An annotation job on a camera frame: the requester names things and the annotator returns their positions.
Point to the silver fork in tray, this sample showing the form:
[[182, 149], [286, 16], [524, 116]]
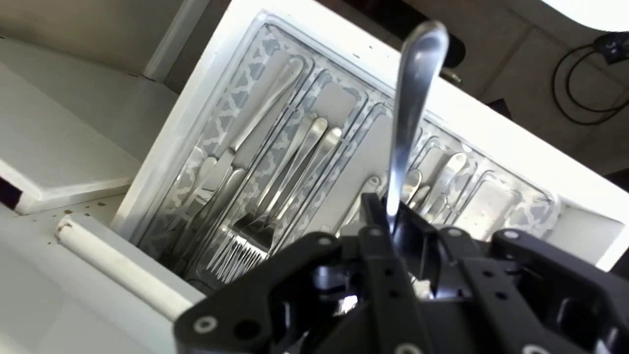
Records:
[[282, 189], [266, 197], [258, 226]]

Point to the silver butter knife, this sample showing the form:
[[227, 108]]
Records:
[[217, 177]]

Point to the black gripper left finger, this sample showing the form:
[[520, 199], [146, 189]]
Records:
[[372, 214]]

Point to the silver fork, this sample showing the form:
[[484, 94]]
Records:
[[266, 197], [282, 189], [422, 59], [258, 226]]

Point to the white drawer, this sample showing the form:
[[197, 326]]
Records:
[[593, 220]]

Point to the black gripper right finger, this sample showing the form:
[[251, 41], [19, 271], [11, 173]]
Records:
[[416, 238]]

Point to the clear cutlery tray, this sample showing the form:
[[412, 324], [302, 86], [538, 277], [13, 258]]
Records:
[[290, 143]]

